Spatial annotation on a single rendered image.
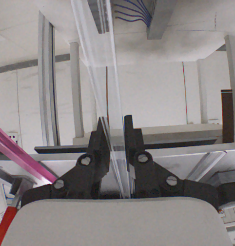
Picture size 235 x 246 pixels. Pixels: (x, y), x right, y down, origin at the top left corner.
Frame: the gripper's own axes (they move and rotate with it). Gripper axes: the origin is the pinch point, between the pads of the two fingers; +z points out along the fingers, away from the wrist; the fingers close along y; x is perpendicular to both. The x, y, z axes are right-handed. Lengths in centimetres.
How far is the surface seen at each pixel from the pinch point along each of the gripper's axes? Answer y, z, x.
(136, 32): 7, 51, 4
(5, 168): -17.3, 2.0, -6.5
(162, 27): 13.7, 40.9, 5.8
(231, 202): 15.3, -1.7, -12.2
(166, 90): 55, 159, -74
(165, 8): 12.6, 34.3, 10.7
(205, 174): 12.8, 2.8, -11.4
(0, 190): -96, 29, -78
